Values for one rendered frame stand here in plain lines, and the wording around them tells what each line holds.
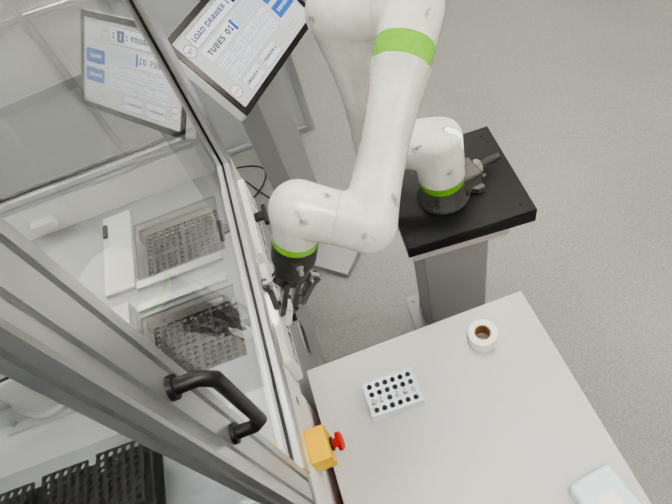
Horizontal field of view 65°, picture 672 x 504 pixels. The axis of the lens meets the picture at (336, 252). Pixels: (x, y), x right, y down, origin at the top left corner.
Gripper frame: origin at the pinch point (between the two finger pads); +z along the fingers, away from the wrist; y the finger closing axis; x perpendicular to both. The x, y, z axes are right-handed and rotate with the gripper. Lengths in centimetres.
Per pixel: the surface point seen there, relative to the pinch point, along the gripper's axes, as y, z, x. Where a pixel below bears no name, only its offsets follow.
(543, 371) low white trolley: 53, 0, -28
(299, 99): 48, 59, 165
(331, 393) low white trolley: 8.2, 15.9, -15.1
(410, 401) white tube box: 23.1, 6.8, -24.8
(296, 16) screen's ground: 27, -16, 106
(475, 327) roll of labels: 42.6, -0.8, -13.8
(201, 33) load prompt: -7, -20, 90
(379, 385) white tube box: 18.8, 10.7, -17.9
